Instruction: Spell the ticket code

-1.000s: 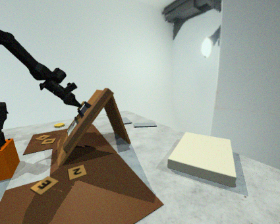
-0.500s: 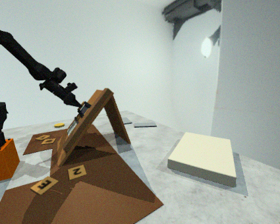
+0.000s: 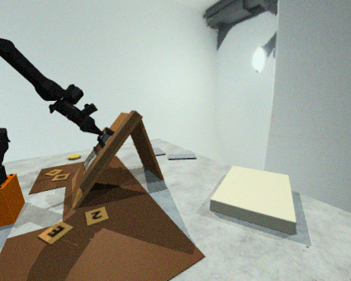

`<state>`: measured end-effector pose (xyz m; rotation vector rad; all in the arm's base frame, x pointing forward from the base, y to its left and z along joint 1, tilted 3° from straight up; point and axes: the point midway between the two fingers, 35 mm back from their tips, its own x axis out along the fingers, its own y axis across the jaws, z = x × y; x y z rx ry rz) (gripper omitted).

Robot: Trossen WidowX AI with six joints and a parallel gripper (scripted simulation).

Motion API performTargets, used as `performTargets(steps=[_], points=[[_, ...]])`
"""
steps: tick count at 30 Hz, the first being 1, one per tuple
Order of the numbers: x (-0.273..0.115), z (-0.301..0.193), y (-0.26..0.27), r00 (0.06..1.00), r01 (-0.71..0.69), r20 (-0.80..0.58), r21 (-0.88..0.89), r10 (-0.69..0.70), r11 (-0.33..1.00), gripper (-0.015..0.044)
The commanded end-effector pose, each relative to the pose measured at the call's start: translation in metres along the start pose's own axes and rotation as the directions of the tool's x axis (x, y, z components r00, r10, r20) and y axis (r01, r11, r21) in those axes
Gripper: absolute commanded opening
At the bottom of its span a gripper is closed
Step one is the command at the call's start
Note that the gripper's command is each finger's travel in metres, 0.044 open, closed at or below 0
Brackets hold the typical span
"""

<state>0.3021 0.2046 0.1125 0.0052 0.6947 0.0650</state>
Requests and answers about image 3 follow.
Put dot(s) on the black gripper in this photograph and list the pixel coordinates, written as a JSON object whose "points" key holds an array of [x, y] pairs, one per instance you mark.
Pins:
{"points": [[85, 124]]}

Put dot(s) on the yellow round disc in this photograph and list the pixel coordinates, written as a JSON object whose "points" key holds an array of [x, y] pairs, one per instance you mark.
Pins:
{"points": [[74, 157]]}

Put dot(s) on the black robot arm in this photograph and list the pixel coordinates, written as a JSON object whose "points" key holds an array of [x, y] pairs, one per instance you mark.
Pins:
{"points": [[46, 88]]}

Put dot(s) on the grey flat rectangular tile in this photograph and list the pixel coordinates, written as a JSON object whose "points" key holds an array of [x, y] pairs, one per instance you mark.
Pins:
{"points": [[158, 151], [182, 157]]}

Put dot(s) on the white paper ticket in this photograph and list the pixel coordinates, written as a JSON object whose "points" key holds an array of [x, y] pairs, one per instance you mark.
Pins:
{"points": [[90, 160]]}

